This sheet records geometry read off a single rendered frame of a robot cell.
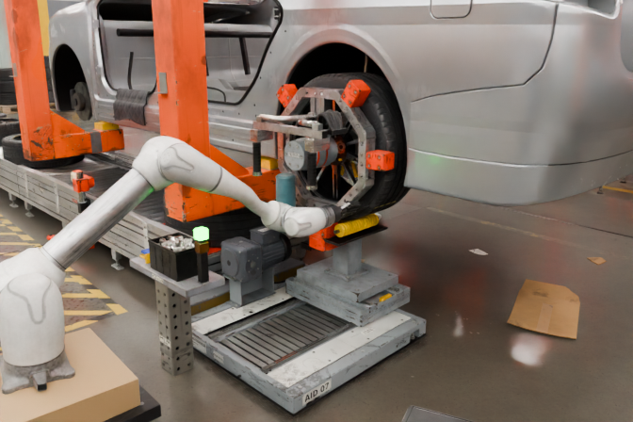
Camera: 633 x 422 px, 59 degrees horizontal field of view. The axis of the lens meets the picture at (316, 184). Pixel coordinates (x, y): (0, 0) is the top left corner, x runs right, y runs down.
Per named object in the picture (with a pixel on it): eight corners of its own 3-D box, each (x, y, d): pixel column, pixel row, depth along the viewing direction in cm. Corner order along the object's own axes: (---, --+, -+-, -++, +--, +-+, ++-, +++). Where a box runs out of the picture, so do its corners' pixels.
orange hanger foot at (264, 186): (295, 195, 298) (294, 131, 290) (213, 216, 262) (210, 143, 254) (274, 189, 310) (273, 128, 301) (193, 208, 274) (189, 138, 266)
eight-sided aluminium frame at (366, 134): (374, 220, 236) (377, 90, 223) (364, 224, 231) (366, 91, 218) (287, 197, 273) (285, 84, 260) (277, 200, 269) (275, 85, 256)
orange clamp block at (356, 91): (362, 106, 231) (372, 89, 226) (349, 108, 226) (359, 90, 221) (351, 96, 234) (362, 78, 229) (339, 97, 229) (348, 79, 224)
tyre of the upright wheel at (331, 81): (352, 43, 260) (299, 148, 299) (316, 42, 244) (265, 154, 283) (449, 135, 232) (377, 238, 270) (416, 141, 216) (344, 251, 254)
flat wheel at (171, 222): (301, 221, 336) (301, 183, 331) (236, 256, 280) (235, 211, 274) (214, 206, 367) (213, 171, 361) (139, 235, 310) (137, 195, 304)
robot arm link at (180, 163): (228, 163, 180) (207, 154, 190) (182, 140, 168) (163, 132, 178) (210, 200, 179) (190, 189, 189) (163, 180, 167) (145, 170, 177)
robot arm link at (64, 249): (-23, 310, 155) (-35, 280, 171) (21, 341, 164) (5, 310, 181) (182, 131, 180) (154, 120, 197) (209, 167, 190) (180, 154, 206)
